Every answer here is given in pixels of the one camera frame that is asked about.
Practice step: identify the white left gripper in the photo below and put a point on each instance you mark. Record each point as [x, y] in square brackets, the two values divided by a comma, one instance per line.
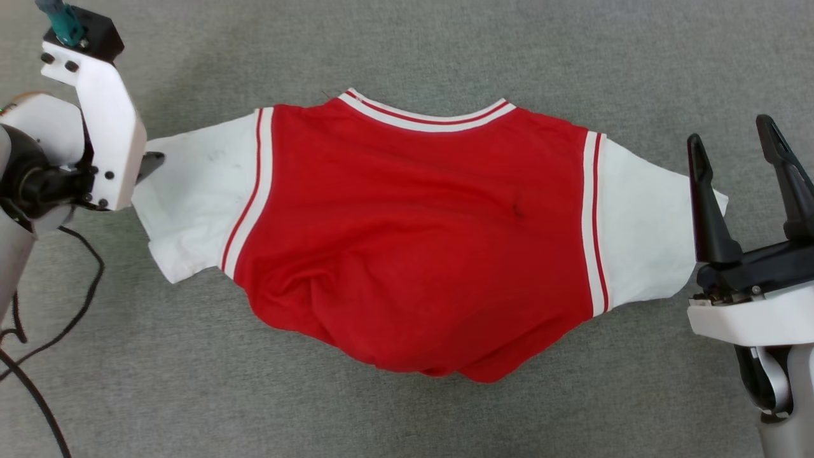
[111, 127]

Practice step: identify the red and white shirt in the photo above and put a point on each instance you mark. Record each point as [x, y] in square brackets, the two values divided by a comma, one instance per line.
[413, 242]

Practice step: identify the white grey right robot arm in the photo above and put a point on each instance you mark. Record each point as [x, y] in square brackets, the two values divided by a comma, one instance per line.
[795, 407]

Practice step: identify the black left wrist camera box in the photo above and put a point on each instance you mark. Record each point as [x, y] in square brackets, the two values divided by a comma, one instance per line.
[98, 35]

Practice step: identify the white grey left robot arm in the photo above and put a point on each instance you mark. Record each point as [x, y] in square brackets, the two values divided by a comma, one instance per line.
[38, 121]

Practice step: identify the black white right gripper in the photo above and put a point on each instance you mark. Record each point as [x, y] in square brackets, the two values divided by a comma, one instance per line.
[757, 305]

